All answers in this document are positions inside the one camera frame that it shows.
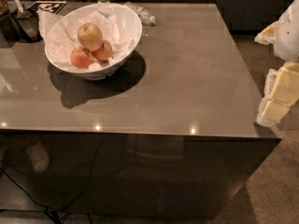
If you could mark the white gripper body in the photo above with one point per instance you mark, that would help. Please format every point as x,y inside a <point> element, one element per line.
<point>288,36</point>

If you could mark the yellow foam padded gripper finger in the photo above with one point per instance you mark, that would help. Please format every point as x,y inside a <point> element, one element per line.
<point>281,92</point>

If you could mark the tan foam padded gripper finger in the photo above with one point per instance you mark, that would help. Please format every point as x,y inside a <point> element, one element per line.
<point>266,36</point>

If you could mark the yellow-green apple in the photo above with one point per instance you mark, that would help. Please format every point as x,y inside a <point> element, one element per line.
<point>90,36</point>

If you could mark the white bowl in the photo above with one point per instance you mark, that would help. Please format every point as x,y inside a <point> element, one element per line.
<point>130,25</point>

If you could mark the red apple right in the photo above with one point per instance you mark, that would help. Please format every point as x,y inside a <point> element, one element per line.
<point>104,52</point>

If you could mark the red apple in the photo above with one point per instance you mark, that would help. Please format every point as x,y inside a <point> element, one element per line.
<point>81,58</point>
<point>104,52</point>

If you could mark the red apple left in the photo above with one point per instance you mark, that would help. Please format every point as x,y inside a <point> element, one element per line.
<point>81,58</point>

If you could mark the clear plastic water bottle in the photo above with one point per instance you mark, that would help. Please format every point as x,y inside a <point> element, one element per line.
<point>144,14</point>

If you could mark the white crumpled paper liner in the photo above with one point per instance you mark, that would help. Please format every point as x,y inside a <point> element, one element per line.
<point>62,38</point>

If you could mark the black and white marker card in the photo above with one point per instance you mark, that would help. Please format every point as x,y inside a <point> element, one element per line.
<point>50,6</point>

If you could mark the black dustpan with handle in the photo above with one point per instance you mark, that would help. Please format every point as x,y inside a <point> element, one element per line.
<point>27,23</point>

